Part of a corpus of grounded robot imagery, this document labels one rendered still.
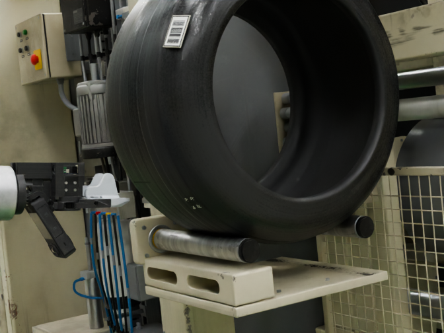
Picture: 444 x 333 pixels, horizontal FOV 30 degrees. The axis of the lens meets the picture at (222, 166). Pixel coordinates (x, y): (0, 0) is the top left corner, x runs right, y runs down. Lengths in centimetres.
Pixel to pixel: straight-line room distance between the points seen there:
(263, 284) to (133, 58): 47
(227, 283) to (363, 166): 36
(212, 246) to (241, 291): 12
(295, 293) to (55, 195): 49
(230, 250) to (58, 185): 34
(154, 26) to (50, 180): 33
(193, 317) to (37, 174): 63
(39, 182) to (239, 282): 39
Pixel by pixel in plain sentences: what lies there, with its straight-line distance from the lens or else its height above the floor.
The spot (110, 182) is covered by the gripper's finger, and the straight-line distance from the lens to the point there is 145.
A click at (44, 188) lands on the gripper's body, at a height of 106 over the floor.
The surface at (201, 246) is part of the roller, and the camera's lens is 161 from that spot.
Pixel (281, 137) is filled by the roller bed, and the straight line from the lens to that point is 215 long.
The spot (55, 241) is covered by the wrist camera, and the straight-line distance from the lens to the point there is 142.
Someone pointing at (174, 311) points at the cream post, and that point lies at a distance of 193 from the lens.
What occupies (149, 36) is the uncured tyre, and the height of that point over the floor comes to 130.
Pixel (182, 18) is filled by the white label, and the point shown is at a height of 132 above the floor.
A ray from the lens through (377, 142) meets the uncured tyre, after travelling 166.
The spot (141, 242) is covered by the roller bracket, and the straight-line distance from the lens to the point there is 178.
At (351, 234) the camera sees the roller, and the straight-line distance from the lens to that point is 168.
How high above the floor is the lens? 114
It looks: 3 degrees down
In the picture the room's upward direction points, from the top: 6 degrees counter-clockwise
